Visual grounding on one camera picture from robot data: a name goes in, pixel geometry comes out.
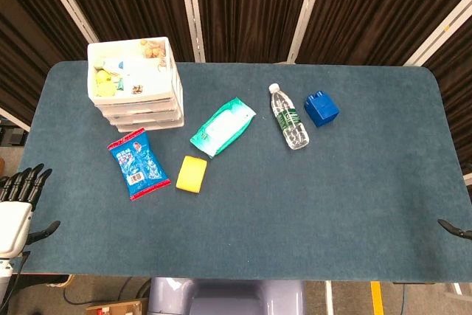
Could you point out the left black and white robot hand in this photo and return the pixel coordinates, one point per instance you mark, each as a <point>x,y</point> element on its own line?
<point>13,223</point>

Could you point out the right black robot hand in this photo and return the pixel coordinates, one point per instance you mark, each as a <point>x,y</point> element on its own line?
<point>455,229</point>

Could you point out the white plastic drawer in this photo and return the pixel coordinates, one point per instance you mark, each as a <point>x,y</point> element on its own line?
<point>147,126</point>

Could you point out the brown cardboard box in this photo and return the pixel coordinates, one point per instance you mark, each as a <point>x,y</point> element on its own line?
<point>118,308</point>

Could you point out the white plastic drawer organizer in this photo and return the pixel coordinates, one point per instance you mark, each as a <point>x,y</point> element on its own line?
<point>132,71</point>

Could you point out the yellow floor tape strip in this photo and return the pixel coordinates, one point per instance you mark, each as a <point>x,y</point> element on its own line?
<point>377,298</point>

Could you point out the blue and red snack bag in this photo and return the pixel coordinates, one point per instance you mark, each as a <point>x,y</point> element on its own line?
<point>140,163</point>

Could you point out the blue toy building block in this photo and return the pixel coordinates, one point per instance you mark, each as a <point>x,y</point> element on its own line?
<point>321,109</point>

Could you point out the yellow sponge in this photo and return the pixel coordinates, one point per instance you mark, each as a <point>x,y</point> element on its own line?
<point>191,174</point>

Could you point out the teal felt table mat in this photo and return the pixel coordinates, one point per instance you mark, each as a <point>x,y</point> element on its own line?
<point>258,211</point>

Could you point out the clear plastic water bottle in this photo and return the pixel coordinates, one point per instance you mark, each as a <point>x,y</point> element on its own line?
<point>289,117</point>

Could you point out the lavender robot torso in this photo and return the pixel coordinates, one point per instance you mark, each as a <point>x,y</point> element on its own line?
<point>226,298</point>

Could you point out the green wet wipes pack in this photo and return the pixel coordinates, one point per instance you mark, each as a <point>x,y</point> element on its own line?
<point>223,127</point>

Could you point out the dark brown curtain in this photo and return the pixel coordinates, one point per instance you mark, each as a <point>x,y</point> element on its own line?
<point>250,5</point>

